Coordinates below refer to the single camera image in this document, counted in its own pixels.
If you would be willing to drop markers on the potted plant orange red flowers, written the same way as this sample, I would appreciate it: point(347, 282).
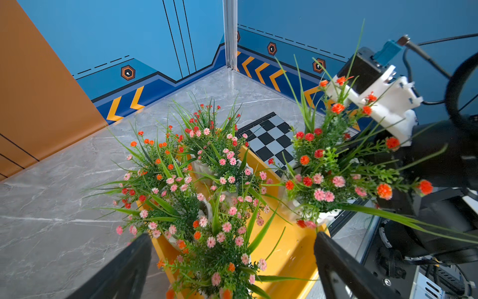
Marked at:
point(158, 169)

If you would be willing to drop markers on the potted plant orange flowers corner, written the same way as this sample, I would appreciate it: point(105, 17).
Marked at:
point(331, 172)

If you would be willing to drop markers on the aluminium corner post right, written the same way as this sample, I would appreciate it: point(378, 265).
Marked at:
point(230, 10)

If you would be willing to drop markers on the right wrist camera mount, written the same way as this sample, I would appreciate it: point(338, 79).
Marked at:
point(367, 79)

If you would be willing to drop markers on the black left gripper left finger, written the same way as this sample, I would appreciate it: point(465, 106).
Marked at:
point(123, 277)

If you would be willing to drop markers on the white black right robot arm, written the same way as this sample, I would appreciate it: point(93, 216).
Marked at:
point(446, 155)

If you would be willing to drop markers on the potted plant pink flowers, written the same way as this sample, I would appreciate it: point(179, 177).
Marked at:
point(241, 187)
point(158, 206)

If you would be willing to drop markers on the black white chessboard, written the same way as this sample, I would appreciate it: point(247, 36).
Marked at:
point(270, 137)

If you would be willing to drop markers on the yellow plastic storage tray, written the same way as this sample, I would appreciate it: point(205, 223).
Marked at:
point(293, 256)

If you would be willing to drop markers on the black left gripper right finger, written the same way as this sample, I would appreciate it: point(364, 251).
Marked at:
point(342, 276)

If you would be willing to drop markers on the white ribbed pot pink flowers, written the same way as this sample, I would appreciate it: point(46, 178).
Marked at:
point(218, 263)

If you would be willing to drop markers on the potted plant pink flowers back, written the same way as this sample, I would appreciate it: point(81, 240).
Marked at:
point(158, 206)

